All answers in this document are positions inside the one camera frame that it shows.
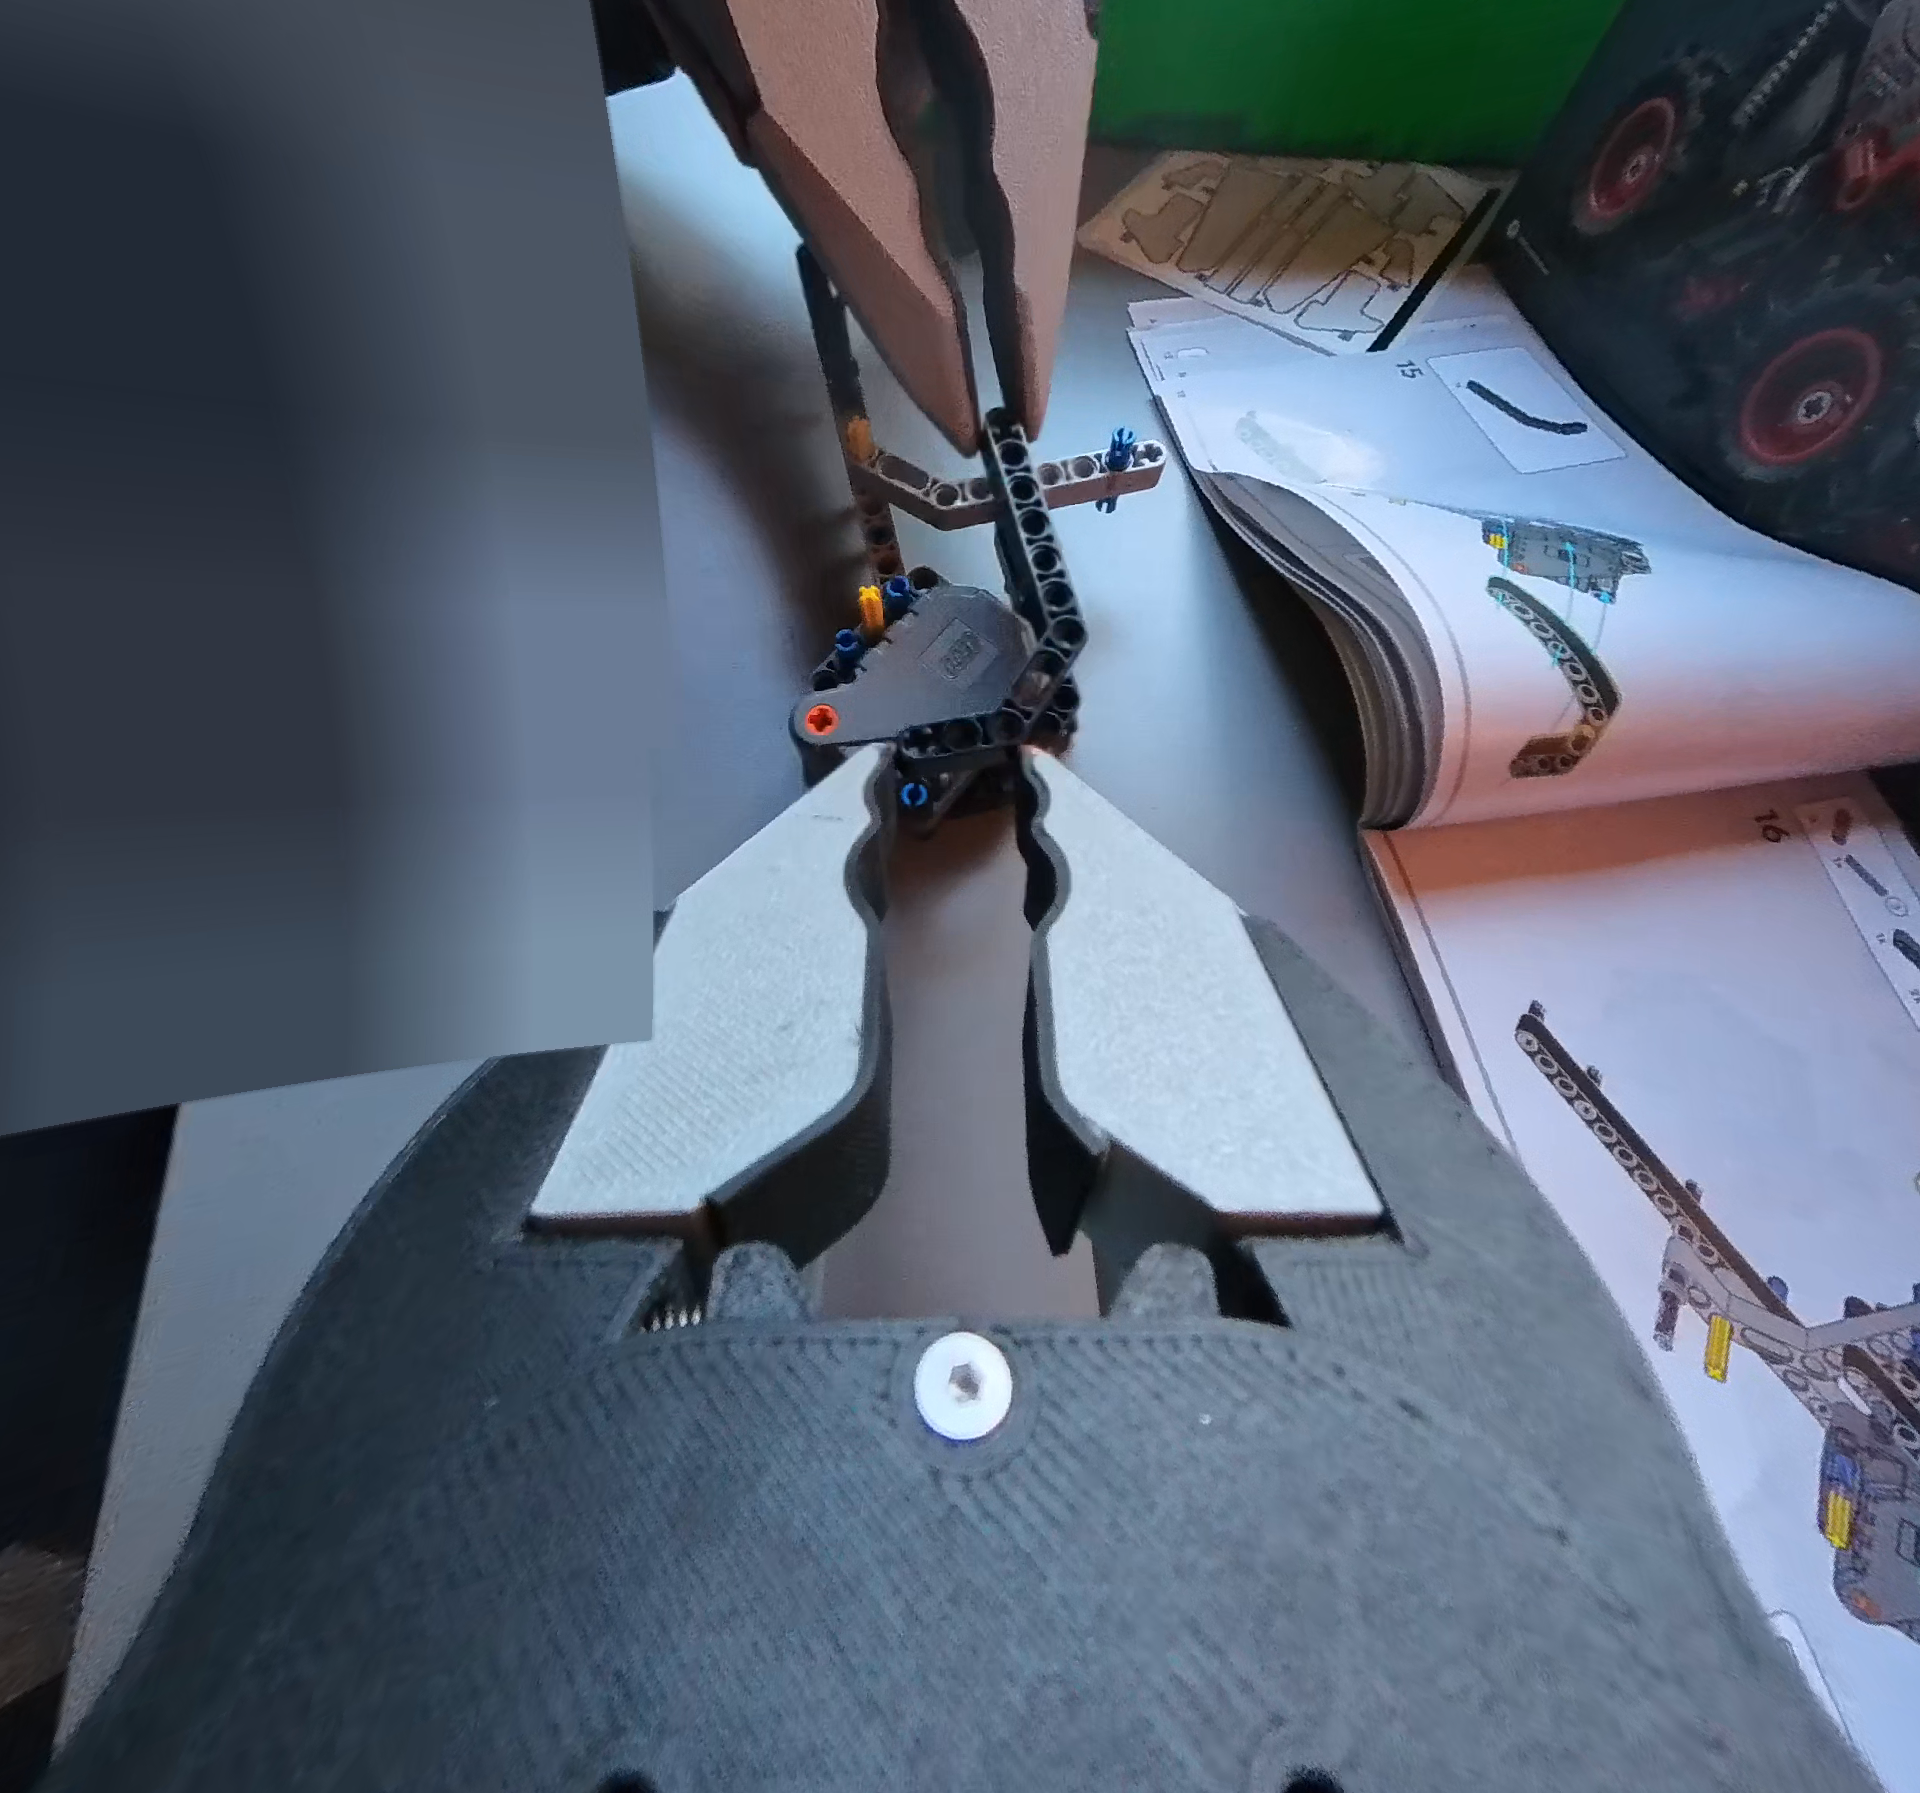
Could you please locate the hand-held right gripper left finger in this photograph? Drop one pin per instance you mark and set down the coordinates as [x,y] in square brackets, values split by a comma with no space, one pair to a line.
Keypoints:
[722,1043]

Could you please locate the green plastic bin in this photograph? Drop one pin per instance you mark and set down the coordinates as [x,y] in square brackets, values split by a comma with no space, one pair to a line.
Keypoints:
[1350,8]

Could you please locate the grey lego chassis assembly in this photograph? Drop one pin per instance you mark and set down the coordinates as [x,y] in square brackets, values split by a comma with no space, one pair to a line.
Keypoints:
[941,661]

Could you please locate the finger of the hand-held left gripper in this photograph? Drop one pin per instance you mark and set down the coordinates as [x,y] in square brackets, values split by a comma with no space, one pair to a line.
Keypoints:
[1020,54]
[823,95]

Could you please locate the beige sticker sheet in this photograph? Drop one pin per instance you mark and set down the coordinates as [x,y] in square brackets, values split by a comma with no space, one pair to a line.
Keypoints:
[1290,230]

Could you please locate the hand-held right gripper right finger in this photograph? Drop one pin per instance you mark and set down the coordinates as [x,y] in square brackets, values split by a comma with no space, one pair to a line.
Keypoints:
[1202,1059]

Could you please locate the lego instruction booklet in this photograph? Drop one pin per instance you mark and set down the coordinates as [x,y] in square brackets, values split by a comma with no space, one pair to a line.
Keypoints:
[1575,654]

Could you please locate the dark monster truck lego box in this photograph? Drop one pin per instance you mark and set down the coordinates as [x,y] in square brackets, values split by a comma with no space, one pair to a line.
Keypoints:
[1756,248]

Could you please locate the black bent lego beam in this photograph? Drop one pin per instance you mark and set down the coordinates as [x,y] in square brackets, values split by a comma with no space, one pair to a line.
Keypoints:
[1041,550]

